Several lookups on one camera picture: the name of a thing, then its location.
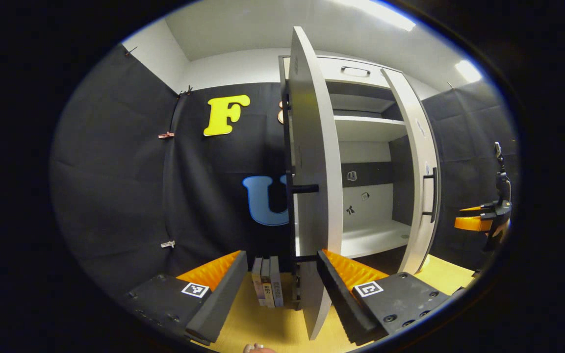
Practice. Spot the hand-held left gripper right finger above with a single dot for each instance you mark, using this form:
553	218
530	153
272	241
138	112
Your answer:
344	301

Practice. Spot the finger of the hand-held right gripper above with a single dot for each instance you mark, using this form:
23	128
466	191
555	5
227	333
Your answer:
474	209
471	224

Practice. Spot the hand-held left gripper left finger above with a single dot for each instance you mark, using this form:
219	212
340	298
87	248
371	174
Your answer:
218	299

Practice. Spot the white cabinet door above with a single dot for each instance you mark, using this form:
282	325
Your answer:
317	137
422	240

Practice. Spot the white and grey cabinet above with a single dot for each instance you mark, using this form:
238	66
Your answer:
368	240

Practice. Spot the white cabinet drawer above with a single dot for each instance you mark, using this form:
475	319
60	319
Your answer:
331	74

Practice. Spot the pink standing book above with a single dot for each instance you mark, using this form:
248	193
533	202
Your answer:
258	284

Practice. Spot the grey standing book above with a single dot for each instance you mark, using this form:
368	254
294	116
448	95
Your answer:
267	287

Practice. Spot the pale standing book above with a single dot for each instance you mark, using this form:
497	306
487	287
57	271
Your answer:
277	284

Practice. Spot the white cloth clip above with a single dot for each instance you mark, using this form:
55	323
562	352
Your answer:
167	243

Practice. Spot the small ceiling light panel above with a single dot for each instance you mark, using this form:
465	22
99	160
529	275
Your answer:
468	71

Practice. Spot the black backdrop cloth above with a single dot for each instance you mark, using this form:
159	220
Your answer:
115	171

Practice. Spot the red cloth clip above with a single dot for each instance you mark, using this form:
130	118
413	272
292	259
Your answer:
166	135

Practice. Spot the black cloth clip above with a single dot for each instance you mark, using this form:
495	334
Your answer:
186	91

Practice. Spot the large ceiling light panel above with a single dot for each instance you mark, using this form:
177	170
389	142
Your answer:
380	12

